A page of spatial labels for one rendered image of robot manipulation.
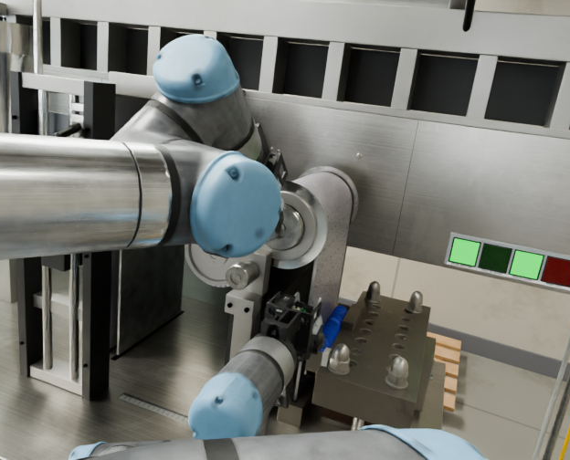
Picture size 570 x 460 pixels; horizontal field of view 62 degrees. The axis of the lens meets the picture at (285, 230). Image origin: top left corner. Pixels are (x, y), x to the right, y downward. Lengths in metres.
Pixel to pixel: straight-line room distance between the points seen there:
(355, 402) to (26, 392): 0.57
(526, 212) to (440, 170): 0.19
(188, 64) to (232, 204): 0.18
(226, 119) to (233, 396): 0.29
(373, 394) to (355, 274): 2.60
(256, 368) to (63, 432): 0.41
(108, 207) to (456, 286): 3.04
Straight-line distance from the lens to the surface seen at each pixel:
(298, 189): 0.76
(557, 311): 3.31
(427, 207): 1.06
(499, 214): 1.06
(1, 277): 1.31
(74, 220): 0.30
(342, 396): 0.82
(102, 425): 0.89
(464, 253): 1.07
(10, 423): 0.93
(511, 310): 3.30
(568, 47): 1.06
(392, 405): 0.80
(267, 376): 0.58
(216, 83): 0.47
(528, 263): 1.08
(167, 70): 0.48
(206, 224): 0.32
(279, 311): 0.70
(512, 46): 1.05
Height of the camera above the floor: 1.45
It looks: 16 degrees down
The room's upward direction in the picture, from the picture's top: 7 degrees clockwise
